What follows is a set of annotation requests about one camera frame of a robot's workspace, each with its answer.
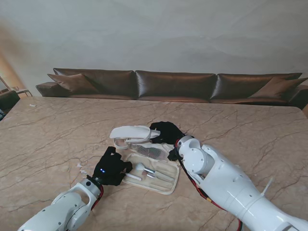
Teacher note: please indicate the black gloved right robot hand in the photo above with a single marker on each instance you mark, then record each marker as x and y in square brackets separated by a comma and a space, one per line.
[169, 133]

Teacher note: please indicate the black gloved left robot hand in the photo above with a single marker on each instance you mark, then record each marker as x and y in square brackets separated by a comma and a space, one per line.
[110, 168]

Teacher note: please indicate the pink ferrule makeup brush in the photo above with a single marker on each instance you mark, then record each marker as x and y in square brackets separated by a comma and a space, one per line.
[133, 177]

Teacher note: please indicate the cream white cosmetics bag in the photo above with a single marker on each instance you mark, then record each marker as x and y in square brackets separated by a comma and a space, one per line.
[132, 131]

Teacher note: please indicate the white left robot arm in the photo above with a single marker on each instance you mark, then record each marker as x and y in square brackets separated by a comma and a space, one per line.
[65, 209]

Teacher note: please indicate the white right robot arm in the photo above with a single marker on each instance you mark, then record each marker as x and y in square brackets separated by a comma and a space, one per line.
[235, 183]

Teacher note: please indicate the brown leather sofa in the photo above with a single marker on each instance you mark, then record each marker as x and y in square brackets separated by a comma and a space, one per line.
[173, 84]

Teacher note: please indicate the brown sofa pillow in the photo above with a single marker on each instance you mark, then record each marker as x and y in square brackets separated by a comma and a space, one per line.
[74, 83]
[276, 87]

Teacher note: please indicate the white zip tie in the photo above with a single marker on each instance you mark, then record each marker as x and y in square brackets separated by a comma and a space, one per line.
[267, 187]

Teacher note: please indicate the light wooden side table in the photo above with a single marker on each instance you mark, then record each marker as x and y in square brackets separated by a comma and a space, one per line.
[24, 91]

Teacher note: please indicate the dark armchair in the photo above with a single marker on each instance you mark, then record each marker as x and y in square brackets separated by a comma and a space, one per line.
[8, 99]

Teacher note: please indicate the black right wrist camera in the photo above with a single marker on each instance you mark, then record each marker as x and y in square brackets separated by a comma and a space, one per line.
[173, 155]

